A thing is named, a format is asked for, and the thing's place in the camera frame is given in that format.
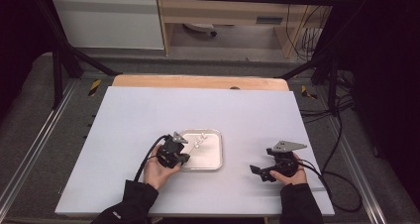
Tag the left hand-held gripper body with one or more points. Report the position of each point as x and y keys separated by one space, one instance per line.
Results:
x=170 y=151

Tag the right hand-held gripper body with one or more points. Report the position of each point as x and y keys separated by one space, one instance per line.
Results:
x=285 y=164

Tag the white square metal tray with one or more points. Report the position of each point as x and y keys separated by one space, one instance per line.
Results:
x=211 y=154

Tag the person's right hand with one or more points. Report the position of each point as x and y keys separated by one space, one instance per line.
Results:
x=294 y=180

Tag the person's left hand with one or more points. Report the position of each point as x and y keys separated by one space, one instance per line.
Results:
x=157 y=174

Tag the yellow black floor tape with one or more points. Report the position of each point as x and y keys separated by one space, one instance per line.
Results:
x=94 y=87
x=308 y=92

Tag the wooden table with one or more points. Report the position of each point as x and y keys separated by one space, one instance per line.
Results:
x=198 y=82

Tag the office chair base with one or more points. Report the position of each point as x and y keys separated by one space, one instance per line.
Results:
x=201 y=27

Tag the white cabinet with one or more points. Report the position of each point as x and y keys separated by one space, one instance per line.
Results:
x=109 y=22

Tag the light wooden desk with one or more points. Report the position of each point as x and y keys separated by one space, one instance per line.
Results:
x=224 y=11

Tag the aluminium floor rail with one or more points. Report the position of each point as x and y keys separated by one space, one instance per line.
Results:
x=356 y=171
x=36 y=141

